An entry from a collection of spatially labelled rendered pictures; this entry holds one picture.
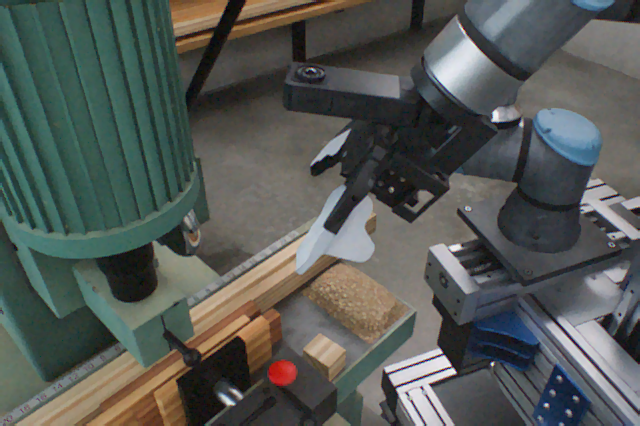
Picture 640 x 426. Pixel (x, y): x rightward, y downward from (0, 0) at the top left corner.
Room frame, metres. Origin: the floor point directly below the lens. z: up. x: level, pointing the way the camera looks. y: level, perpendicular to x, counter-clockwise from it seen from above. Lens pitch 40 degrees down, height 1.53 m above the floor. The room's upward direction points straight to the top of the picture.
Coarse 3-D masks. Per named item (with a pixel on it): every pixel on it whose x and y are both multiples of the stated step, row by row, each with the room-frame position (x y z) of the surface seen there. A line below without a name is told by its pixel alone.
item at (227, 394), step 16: (240, 336) 0.42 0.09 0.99; (224, 352) 0.40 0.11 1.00; (240, 352) 0.41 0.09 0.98; (192, 368) 0.38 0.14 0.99; (208, 368) 0.38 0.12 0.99; (224, 368) 0.39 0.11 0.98; (240, 368) 0.41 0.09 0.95; (192, 384) 0.36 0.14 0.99; (208, 384) 0.37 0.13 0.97; (224, 384) 0.38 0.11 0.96; (240, 384) 0.40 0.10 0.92; (192, 400) 0.36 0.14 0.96; (208, 400) 0.37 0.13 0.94; (224, 400) 0.36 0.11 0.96; (192, 416) 0.35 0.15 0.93; (208, 416) 0.37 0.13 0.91
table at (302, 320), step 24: (264, 312) 0.54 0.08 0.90; (288, 312) 0.54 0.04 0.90; (312, 312) 0.54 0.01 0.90; (408, 312) 0.54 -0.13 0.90; (288, 336) 0.50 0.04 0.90; (312, 336) 0.50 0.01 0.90; (336, 336) 0.50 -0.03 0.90; (384, 336) 0.50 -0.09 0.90; (408, 336) 0.54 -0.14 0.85; (360, 360) 0.46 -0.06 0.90; (384, 360) 0.49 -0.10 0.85; (336, 384) 0.42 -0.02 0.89
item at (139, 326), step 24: (96, 264) 0.47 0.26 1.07; (96, 288) 0.43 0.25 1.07; (168, 288) 0.43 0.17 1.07; (96, 312) 0.44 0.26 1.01; (120, 312) 0.39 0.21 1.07; (144, 312) 0.39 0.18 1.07; (168, 312) 0.40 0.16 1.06; (120, 336) 0.40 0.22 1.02; (144, 336) 0.38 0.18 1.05; (192, 336) 0.42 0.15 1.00; (144, 360) 0.37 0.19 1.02
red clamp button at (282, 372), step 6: (282, 360) 0.37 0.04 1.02; (276, 366) 0.36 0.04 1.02; (282, 366) 0.36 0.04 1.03; (288, 366) 0.36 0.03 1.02; (294, 366) 0.36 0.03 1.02; (270, 372) 0.35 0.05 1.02; (276, 372) 0.35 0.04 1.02; (282, 372) 0.35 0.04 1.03; (288, 372) 0.35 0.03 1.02; (294, 372) 0.35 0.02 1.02; (270, 378) 0.35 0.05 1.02; (276, 378) 0.34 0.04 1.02; (282, 378) 0.34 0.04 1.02; (288, 378) 0.34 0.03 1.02; (294, 378) 0.35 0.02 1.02; (276, 384) 0.34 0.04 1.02; (282, 384) 0.34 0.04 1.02
